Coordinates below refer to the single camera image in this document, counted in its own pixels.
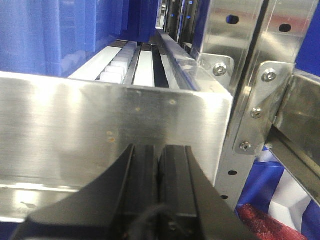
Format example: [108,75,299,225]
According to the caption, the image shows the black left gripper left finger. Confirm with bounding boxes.
[12,144,158,240]

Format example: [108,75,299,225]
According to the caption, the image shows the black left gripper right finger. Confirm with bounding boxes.
[158,145,257,240]

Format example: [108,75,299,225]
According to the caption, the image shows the stainless steel shelf upright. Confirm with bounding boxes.
[192,0,319,209]

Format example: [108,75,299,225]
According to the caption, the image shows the blue plastic tray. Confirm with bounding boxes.
[0,0,159,77]

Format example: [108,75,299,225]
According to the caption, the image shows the red textured pad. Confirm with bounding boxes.
[237,204,307,240]

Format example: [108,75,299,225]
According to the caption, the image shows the steel corner bracket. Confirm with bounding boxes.
[233,61,295,156]

